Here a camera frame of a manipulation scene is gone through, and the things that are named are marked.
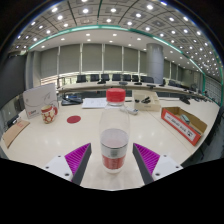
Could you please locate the group of round ceiling lights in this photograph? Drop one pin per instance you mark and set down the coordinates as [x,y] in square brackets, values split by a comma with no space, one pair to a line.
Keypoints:
[85,10]

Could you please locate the clear red-capped water bottle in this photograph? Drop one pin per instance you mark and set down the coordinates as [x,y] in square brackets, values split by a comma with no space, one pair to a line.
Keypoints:
[114,133]

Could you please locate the long curved conference desk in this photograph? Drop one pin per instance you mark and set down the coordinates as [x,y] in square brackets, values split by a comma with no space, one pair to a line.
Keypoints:
[90,86]

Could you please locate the small white open box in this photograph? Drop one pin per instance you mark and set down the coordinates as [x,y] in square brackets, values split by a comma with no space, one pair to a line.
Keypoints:
[146,104]

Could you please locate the white printed paper sheets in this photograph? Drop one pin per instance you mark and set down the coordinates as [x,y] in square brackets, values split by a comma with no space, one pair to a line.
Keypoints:
[94,103]

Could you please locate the flat round red coaster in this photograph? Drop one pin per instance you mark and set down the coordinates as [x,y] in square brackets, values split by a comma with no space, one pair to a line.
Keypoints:
[73,119]

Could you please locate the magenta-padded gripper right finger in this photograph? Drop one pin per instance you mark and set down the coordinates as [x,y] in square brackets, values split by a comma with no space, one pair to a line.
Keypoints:
[146,156]

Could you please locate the row of black office chairs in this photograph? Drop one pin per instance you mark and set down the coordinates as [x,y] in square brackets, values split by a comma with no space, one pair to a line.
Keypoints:
[116,77]

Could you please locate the red and white patterned mug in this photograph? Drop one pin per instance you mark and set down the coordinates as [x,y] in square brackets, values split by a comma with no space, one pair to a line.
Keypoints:
[48,114]

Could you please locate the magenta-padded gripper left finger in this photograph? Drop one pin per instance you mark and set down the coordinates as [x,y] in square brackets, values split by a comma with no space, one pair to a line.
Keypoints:
[77,156]

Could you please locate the white power strip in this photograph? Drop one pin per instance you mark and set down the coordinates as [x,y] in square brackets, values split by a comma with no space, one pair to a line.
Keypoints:
[132,110]

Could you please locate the red-sided open cardboard box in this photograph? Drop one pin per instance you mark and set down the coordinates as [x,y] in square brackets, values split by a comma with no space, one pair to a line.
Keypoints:
[178,126]

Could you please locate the white copy paper box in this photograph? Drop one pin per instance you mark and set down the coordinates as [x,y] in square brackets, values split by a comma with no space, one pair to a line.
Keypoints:
[38,100]

